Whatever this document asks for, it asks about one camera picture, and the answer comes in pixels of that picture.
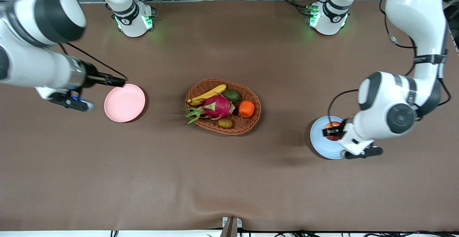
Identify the green avocado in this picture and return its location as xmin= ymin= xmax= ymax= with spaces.
xmin=222 ymin=89 xmax=242 ymax=104

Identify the metal camera bracket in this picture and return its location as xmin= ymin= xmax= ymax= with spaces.
xmin=219 ymin=216 xmax=243 ymax=237

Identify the yellow banana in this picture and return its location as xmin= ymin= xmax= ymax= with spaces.
xmin=187 ymin=84 xmax=227 ymax=106

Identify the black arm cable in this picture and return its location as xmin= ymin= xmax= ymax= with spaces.
xmin=58 ymin=42 xmax=128 ymax=80
xmin=328 ymin=0 xmax=452 ymax=123

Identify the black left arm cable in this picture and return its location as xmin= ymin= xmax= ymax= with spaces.
xmin=328 ymin=0 xmax=452 ymax=123

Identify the brown table cover cloth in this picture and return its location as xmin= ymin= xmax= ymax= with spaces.
xmin=0 ymin=0 xmax=459 ymax=232

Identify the brown wicker basket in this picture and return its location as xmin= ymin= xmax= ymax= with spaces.
xmin=184 ymin=78 xmax=261 ymax=136

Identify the orange fruit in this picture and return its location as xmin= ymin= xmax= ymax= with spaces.
xmin=238 ymin=101 xmax=256 ymax=118

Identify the blue plate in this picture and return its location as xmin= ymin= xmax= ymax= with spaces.
xmin=310 ymin=116 xmax=350 ymax=160

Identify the pink plate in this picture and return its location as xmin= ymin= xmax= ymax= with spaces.
xmin=104 ymin=84 xmax=146 ymax=123

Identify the pink dragon fruit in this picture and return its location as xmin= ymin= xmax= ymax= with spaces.
xmin=181 ymin=93 xmax=236 ymax=125

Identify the red apple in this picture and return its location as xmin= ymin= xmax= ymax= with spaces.
xmin=325 ymin=121 xmax=344 ymax=141

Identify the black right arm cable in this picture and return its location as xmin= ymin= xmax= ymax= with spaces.
xmin=58 ymin=42 xmax=128 ymax=80

